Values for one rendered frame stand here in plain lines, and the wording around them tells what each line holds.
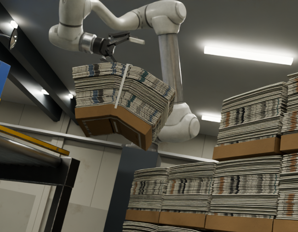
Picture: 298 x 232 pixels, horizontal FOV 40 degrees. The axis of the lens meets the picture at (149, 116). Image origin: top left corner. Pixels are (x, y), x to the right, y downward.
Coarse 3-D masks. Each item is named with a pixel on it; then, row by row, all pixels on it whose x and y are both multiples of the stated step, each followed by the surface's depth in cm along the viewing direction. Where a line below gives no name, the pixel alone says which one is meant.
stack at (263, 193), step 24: (168, 168) 164; (192, 168) 148; (216, 168) 137; (240, 168) 127; (264, 168) 117; (288, 168) 110; (144, 192) 173; (168, 192) 158; (192, 192) 145; (216, 192) 133; (240, 192) 124; (264, 192) 115; (288, 192) 107; (240, 216) 119; (264, 216) 112; (288, 216) 104
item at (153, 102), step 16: (144, 80) 164; (160, 80) 164; (128, 96) 163; (144, 96) 162; (160, 96) 162; (144, 112) 161; (160, 112) 161; (128, 128) 163; (160, 128) 183; (144, 144) 173
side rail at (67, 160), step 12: (0, 168) 209; (12, 168) 201; (24, 168) 194; (36, 168) 188; (48, 168) 182; (60, 168) 176; (72, 168) 174; (12, 180) 202; (24, 180) 191; (36, 180) 185; (48, 180) 179; (60, 180) 173; (72, 180) 174
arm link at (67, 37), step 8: (64, 24) 178; (56, 32) 182; (64, 32) 180; (72, 32) 180; (80, 32) 182; (56, 40) 183; (64, 40) 182; (72, 40) 181; (64, 48) 185; (72, 48) 184
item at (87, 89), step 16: (96, 64) 166; (112, 64) 166; (80, 80) 165; (96, 80) 164; (112, 80) 165; (80, 96) 163; (96, 96) 163; (112, 96) 163; (96, 128) 173; (112, 128) 177
